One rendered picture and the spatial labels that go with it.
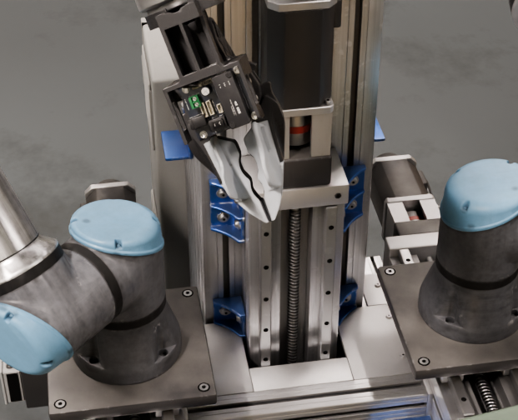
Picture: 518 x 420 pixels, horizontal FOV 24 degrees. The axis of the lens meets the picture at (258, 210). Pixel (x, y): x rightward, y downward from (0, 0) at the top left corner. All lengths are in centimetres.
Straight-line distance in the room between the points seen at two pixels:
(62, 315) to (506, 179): 61
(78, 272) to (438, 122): 266
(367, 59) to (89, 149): 235
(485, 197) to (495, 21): 307
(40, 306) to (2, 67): 296
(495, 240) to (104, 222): 51
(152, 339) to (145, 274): 11
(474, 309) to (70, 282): 56
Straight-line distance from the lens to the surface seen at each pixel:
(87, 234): 153
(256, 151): 110
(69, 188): 375
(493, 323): 172
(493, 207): 160
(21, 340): 147
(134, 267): 154
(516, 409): 35
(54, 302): 147
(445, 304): 171
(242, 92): 105
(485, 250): 164
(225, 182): 107
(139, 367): 164
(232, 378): 178
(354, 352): 183
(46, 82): 427
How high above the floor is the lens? 223
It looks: 38 degrees down
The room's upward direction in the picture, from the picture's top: straight up
